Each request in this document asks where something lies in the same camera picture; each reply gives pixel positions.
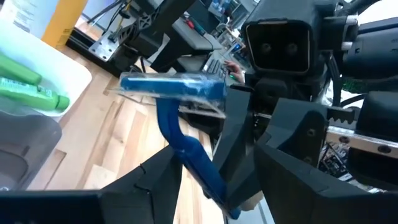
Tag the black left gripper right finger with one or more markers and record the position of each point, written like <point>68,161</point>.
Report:
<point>311,202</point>

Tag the grey plastic bin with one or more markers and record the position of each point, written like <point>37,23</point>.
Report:
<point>28,140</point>

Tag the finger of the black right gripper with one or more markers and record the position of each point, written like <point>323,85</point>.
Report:
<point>298,133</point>
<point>237,149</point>

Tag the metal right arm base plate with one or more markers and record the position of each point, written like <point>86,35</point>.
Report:
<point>104,46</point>

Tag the person's hand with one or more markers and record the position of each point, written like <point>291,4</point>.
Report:
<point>235,72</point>

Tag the green travel bottle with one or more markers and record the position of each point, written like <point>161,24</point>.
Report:
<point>34,95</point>
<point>18,70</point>

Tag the white wipes canister yellow label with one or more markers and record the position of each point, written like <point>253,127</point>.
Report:
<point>62,21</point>

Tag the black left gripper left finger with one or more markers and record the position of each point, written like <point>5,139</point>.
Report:
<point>124,202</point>

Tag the white plastic bin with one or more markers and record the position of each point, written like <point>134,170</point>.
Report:
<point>56,68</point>

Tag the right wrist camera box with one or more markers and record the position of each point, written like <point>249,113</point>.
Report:
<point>278,46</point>

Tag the blue disposable razor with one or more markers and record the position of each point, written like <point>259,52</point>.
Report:
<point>186,149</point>

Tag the black keyboard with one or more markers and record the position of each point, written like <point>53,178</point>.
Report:
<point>215,68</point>

